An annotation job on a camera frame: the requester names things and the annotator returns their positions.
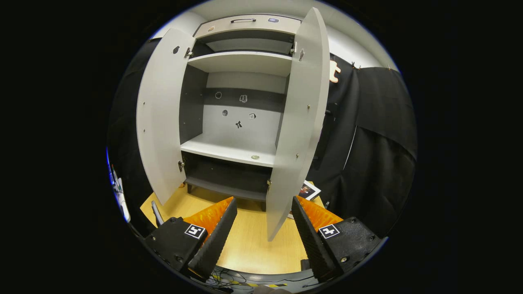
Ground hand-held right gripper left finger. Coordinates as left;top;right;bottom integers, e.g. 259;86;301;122
145;197;238;280

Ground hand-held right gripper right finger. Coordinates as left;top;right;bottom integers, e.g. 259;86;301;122
291;196;388;283

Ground grey cabinet door bar handle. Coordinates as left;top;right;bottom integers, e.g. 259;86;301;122
136;28;197;205

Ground deep white cabinet shelf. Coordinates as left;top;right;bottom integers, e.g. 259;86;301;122
180;133;278;168

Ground narrow white cabinet shelf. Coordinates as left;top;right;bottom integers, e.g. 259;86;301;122
187;51;293;77

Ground grey cabinet drawer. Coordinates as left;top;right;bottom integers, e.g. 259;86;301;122
194;15;302;40

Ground grey curved object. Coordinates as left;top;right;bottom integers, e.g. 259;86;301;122
152;201;165;227

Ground black backdrop cloth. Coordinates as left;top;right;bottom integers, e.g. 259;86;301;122
107;39;418;239

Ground tangle of black cables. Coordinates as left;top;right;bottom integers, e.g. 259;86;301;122
202;265;295;294

